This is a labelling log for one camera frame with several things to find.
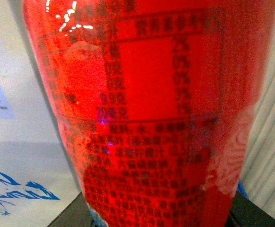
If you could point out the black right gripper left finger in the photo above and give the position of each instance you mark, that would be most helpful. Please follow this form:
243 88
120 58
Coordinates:
76 214

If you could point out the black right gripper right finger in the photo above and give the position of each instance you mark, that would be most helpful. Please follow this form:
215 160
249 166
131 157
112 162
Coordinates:
244 213

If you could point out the red label tea bottle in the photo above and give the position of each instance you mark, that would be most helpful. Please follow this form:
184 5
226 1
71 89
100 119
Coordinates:
154 101

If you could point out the blue plastic crate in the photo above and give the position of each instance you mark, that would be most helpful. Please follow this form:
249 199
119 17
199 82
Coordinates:
241 189

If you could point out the white blue chest freezer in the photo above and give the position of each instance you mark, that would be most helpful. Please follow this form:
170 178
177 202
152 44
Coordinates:
36 179

